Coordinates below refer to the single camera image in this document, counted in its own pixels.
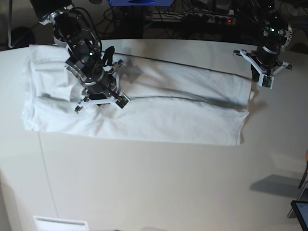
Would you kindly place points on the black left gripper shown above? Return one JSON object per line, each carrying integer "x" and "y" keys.
{"x": 257, "y": 77}

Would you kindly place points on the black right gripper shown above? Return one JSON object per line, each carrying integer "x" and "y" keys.
{"x": 99, "y": 94}

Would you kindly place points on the white T-shirt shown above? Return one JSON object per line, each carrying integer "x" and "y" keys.
{"x": 167, "y": 102}

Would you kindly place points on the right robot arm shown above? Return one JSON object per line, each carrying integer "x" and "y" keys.
{"x": 74, "y": 29}

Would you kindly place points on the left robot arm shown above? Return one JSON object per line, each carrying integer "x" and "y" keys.
{"x": 276, "y": 35}

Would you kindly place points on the black power strip red light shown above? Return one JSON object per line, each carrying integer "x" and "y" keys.
{"x": 228, "y": 20}

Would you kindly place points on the blue box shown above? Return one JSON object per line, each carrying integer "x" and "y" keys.
{"x": 141, "y": 2}

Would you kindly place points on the grey tablet stand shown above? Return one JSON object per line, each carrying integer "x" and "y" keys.
{"x": 303, "y": 196}

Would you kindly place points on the dark tablet screen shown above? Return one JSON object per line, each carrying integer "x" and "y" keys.
{"x": 301, "y": 211}

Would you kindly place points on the white paper sheet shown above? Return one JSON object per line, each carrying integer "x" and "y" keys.
{"x": 56, "y": 224}

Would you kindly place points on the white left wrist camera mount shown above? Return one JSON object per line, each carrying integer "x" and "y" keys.
{"x": 265, "y": 61}

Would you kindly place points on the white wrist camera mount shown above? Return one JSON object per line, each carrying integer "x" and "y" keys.
{"x": 265, "y": 61}
{"x": 106, "y": 78}

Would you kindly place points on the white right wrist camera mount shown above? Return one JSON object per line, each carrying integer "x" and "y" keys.
{"x": 106, "y": 78}

